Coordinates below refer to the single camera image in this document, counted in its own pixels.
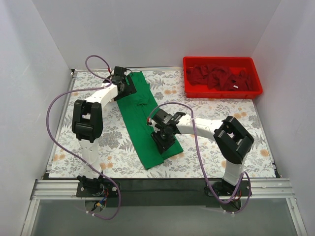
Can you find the aluminium frame rail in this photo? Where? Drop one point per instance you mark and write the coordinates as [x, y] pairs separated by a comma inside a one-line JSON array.
[[262, 188]]

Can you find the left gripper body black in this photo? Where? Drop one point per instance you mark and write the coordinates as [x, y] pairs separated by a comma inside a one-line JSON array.
[[128, 89]]

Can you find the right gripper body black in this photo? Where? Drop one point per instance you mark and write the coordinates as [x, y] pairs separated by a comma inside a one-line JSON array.
[[163, 141]]

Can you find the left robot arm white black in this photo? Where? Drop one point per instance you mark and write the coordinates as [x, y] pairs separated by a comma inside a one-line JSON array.
[[87, 121]]

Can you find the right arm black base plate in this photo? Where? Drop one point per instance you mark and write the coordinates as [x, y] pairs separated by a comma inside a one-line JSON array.
[[223, 188]]

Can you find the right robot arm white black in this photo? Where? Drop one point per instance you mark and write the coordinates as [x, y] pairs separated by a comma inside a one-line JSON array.
[[233, 140]]

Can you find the floral patterned table mat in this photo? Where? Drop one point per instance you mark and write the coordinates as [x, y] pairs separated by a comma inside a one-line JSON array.
[[118, 157]]

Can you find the black front crossbar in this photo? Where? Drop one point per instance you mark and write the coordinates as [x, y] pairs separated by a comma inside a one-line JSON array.
[[156, 192]]

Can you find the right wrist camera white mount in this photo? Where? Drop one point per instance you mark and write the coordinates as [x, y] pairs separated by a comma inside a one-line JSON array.
[[153, 124]]

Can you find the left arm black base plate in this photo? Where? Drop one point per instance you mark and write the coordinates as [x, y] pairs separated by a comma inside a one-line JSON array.
[[96, 189]]

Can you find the red plastic bin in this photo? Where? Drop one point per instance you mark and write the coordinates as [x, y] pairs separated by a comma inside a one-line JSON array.
[[236, 64]]

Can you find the dark red t shirt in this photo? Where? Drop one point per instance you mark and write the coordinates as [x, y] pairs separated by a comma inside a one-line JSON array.
[[219, 77]]

